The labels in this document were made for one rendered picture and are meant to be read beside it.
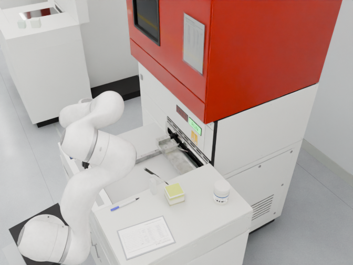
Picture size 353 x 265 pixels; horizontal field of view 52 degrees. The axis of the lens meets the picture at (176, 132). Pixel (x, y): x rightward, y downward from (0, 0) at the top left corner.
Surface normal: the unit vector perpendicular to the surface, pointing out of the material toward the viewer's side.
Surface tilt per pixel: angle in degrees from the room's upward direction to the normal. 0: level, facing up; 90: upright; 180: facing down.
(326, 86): 90
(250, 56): 90
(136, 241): 0
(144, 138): 0
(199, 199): 0
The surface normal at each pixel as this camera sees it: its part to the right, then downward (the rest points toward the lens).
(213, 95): 0.51, 0.54
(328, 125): -0.86, 0.32
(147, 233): 0.00, -0.77
